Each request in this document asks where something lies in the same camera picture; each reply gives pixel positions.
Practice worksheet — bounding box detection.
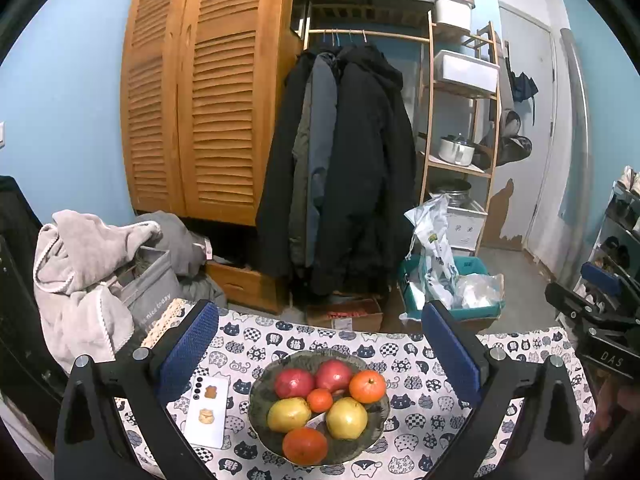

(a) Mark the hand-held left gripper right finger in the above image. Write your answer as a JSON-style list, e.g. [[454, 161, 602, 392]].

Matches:
[[421, 301, 587, 480]]

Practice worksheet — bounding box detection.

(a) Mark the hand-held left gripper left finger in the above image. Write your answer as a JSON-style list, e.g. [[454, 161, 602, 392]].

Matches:
[[54, 300, 221, 480]]

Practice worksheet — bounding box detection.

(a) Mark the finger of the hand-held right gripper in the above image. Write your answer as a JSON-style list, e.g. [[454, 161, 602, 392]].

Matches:
[[581, 261, 640, 313], [544, 281, 640, 339]]

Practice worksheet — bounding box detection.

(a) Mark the large orange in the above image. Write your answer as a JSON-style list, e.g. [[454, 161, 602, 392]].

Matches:
[[348, 369, 387, 404]]

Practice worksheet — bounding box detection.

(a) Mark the red apple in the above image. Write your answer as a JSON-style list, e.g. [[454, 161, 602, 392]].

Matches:
[[314, 359, 354, 394], [274, 368, 316, 400]]

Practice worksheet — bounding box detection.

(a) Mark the green glass bowl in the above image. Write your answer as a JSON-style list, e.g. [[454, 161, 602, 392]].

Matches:
[[248, 350, 392, 466]]

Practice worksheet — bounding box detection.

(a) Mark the yellow pear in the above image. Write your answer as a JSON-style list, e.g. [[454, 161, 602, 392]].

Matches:
[[267, 397, 312, 433], [325, 396, 369, 441]]

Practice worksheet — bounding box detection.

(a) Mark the small tangerine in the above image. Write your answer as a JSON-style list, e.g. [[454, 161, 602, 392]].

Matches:
[[282, 427, 329, 466], [306, 388, 334, 414]]

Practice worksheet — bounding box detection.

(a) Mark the person's right hand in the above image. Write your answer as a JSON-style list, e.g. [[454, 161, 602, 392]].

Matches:
[[589, 379, 640, 455]]

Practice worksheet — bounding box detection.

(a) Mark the beige woven cloth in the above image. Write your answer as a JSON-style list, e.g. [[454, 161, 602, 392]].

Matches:
[[141, 298, 188, 348]]

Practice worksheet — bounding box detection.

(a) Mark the metal shoe rack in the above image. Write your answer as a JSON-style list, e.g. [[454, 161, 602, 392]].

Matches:
[[575, 180, 640, 311]]

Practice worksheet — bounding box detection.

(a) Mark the grey fabric hamper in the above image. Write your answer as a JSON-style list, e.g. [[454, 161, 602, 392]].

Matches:
[[117, 247, 183, 336]]

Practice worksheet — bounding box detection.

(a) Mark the clear plastic bag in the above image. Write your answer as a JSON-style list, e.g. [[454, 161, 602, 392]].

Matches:
[[455, 272, 505, 311]]

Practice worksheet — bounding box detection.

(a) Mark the white phone with bear stickers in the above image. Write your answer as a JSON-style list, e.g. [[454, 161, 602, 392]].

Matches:
[[184, 372, 231, 449]]

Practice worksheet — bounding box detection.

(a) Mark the teal plastic crate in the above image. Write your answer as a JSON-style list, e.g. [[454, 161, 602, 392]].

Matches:
[[399, 255, 503, 322]]

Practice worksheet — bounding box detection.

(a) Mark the white printed rice bag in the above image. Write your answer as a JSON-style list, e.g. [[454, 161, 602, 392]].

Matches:
[[404, 194, 458, 311]]

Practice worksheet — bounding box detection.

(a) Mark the grey garment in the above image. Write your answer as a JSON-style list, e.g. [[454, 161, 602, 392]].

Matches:
[[135, 211, 228, 306]]

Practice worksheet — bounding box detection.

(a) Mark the group of shoes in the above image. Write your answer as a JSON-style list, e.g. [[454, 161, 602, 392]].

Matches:
[[597, 165, 640, 281]]

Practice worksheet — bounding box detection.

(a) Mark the cardboard box with red contents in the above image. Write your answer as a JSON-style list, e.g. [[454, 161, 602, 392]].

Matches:
[[305, 297, 385, 332]]

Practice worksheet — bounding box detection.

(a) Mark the white drawer unit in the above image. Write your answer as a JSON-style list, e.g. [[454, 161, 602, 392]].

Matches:
[[445, 200, 488, 253]]

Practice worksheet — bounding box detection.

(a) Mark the beige robe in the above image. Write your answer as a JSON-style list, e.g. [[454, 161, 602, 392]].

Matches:
[[34, 209, 163, 373]]

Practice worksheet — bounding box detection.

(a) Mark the silver rolled mat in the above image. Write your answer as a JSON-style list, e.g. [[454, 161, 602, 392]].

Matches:
[[557, 27, 593, 286]]

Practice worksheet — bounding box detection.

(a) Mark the dark green hanging bag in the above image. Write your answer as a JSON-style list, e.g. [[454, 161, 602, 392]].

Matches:
[[497, 134, 533, 166]]

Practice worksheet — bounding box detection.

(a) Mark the steel pot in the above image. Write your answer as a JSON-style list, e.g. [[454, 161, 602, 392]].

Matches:
[[432, 181, 472, 206]]

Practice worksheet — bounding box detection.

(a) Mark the dark frying pan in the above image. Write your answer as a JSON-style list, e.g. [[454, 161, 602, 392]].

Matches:
[[472, 142, 496, 171]]

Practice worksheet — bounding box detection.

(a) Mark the grey hanging bag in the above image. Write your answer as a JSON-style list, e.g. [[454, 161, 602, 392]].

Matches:
[[500, 107, 523, 136]]

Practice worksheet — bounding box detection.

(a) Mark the white door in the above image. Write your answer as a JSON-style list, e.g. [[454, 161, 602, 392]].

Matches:
[[492, 2, 558, 256]]

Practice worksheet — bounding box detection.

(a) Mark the large black hooded coat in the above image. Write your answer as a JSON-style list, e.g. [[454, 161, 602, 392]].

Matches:
[[310, 45, 418, 297]]

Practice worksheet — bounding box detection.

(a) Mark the olive jacket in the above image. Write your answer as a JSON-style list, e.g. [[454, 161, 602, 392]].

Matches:
[[289, 110, 311, 266]]

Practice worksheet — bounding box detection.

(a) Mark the white cooking pot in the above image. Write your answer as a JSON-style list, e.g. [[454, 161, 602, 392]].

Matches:
[[439, 134, 477, 167]]

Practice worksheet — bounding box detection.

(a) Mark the dark blue umbrella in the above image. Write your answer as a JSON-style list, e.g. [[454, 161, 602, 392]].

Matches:
[[507, 57, 540, 126]]

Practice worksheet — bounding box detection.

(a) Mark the wooden louvered wardrobe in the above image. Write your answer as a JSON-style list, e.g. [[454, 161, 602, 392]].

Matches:
[[120, 0, 306, 316]]

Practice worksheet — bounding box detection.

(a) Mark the grey blue jacket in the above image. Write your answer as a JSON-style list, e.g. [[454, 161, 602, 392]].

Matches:
[[302, 52, 341, 266]]

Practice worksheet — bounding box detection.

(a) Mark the wide white storage bin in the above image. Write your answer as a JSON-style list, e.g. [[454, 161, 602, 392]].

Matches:
[[434, 50, 500, 96]]

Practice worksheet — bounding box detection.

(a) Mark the small white storage bin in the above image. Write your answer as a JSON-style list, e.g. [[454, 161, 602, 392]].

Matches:
[[434, 0, 473, 33]]

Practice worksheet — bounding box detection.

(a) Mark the wooden shelf unit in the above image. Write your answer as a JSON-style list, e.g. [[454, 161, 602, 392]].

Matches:
[[292, 0, 503, 261]]

